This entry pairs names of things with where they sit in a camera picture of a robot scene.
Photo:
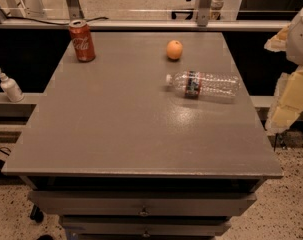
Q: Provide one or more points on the metal frame post right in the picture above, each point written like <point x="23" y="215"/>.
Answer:
<point x="203" y="12"/>

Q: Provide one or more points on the black caster wheel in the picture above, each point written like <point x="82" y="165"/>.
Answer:
<point x="36" y="214"/>

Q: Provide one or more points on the red cola can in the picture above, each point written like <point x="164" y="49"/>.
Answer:
<point x="82" y="40"/>

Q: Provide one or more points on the grey drawer cabinet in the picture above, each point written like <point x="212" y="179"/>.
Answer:
<point x="114" y="125"/>

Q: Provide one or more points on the grey drawer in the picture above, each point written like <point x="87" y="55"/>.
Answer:
<point x="142" y="203"/>
<point x="147" y="226"/>

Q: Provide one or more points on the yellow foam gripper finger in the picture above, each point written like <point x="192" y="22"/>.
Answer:
<point x="287" y="102"/>
<point x="278" y="43"/>

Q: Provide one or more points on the orange fruit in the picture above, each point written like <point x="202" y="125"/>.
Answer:
<point x="174" y="49"/>

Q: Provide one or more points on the metal frame post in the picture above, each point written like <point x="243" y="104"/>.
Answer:
<point x="203" y="12"/>
<point x="74" y="9"/>

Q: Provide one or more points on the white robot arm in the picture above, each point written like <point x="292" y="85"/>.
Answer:
<point x="294" y="51"/>

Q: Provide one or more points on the white pump lotion bottle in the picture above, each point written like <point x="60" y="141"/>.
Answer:
<point x="10" y="88"/>

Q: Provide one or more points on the metal frame post left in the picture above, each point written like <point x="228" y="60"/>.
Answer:
<point x="74" y="9"/>

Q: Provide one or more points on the lower grey drawer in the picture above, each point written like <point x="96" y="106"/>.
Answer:
<point x="147" y="226"/>

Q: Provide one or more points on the upper grey drawer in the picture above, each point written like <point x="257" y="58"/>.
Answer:
<point x="142" y="203"/>

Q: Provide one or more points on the clear plastic water bottle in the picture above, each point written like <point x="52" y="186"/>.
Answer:
<point x="195" y="84"/>

